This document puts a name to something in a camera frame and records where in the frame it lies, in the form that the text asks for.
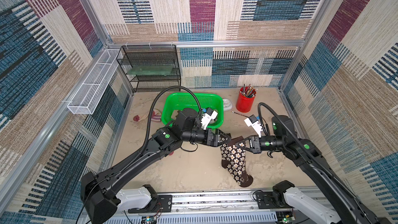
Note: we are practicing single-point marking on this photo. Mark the pink purple striped sock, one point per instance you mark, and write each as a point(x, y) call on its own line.
point(155, 116)

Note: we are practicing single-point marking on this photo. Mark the green glass plate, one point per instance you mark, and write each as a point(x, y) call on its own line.
point(151, 70)

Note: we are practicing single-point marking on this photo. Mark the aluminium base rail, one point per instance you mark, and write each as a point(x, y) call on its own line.
point(225, 207)

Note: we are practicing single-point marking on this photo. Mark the green plastic basket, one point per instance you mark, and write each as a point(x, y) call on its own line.
point(180, 100)

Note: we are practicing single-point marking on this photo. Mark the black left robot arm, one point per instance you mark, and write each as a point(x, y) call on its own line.
point(99, 191)

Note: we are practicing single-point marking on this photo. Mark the white wire wall basket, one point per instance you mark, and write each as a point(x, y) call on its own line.
point(89, 94)

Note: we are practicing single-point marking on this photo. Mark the black wire mesh shelf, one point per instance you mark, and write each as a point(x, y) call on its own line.
point(150, 55)

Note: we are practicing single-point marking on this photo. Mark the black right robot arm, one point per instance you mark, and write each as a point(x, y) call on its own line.
point(346, 207)

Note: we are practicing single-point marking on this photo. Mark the loose pencil on table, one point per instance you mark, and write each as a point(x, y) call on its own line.
point(240, 114)

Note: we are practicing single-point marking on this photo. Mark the red pencil cup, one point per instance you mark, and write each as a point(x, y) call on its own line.
point(246, 97)

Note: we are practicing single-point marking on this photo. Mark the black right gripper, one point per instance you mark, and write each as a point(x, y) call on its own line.
point(252, 143)

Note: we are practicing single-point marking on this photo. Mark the dark floral pattern sock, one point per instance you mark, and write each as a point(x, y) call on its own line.
point(234, 161)

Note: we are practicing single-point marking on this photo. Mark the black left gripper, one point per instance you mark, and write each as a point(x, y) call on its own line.
point(215, 138)

